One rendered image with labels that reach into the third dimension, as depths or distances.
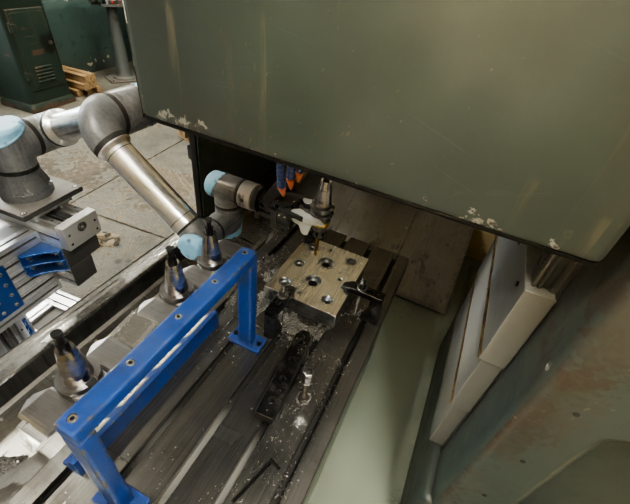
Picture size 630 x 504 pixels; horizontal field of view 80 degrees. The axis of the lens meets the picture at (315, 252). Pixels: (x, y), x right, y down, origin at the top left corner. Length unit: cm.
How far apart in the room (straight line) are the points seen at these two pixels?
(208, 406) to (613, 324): 81
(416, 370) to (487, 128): 115
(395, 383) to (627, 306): 101
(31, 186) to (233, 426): 99
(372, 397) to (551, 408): 81
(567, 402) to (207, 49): 66
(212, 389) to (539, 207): 82
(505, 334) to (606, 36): 45
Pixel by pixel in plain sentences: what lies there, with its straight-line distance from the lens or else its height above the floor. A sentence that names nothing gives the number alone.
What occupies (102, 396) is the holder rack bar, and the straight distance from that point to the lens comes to 67.
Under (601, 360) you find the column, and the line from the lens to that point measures 57.
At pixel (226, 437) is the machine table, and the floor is 90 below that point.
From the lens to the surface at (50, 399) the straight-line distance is 71.
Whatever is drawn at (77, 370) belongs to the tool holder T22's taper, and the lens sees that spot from 67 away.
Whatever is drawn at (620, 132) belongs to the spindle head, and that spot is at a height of 168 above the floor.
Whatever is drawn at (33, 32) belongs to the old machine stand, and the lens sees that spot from 528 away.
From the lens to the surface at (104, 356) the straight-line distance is 73.
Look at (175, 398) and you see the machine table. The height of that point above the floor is 90.
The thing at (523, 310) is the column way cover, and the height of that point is 138.
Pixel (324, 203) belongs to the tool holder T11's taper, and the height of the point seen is 130.
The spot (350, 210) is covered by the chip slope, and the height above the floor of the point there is 77.
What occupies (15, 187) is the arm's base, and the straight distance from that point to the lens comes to 150.
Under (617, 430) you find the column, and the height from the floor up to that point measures 133.
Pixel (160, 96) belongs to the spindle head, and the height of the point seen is 158.
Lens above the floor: 178
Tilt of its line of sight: 39 degrees down
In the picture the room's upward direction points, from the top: 8 degrees clockwise
